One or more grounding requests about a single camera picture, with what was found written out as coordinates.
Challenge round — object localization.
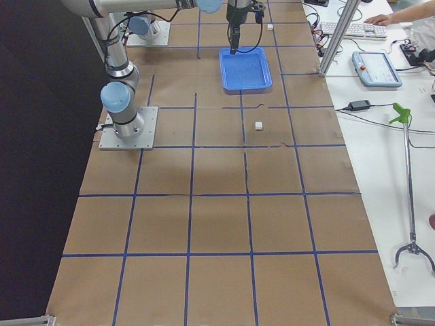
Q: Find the black power adapter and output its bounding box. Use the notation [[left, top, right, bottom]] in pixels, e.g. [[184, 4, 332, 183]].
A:
[[347, 100, 372, 111]]

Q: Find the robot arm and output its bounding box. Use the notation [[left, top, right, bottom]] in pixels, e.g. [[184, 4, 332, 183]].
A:
[[128, 12, 160, 39], [63, 1, 222, 141]]

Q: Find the teach pendant tablet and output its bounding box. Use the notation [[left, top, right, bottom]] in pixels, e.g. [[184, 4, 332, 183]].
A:
[[351, 51, 402, 88]]

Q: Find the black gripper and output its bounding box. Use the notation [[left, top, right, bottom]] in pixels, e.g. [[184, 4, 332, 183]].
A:
[[226, 0, 264, 55]]

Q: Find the green handled reacher grabber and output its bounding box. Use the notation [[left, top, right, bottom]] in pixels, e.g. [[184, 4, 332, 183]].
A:
[[389, 103, 434, 275]]

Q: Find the person hand on keyboard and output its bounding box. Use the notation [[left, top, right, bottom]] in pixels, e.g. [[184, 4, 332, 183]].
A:
[[364, 14, 394, 26]]

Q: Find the blue plastic tray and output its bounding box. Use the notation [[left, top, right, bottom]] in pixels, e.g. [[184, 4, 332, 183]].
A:
[[218, 47, 273, 92]]

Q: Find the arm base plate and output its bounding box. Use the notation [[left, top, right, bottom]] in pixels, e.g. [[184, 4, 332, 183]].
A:
[[99, 107, 159, 150], [126, 20, 171, 48]]

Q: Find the white keyboard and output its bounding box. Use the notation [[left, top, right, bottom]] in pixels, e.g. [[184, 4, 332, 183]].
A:
[[320, 22, 387, 40]]

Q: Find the aluminium frame post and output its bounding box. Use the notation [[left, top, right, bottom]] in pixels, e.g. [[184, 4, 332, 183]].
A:
[[318, 0, 360, 77]]

